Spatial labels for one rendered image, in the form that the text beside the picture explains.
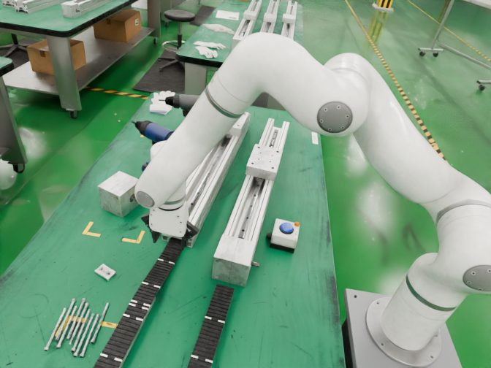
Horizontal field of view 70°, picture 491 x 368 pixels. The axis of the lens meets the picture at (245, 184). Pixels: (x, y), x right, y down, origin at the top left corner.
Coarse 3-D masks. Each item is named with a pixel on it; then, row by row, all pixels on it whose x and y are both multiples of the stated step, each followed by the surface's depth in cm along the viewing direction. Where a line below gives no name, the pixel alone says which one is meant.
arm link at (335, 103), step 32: (224, 64) 63; (256, 64) 59; (288, 64) 57; (320, 64) 54; (224, 96) 64; (256, 96) 66; (288, 96) 58; (320, 96) 52; (352, 96) 51; (320, 128) 55; (352, 128) 54
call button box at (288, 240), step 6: (276, 222) 113; (282, 222) 113; (288, 222) 114; (276, 228) 111; (294, 228) 112; (270, 234) 114; (276, 234) 109; (282, 234) 109; (288, 234) 109; (294, 234) 110; (270, 240) 113; (276, 240) 109; (282, 240) 109; (288, 240) 108; (294, 240) 108; (270, 246) 112; (276, 246) 111; (282, 246) 111; (288, 246) 110; (294, 246) 109
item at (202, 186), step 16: (224, 144) 147; (240, 144) 158; (208, 160) 135; (224, 160) 133; (192, 176) 123; (208, 176) 128; (224, 176) 136; (192, 192) 122; (208, 192) 117; (192, 208) 114; (208, 208) 119; (192, 240) 106
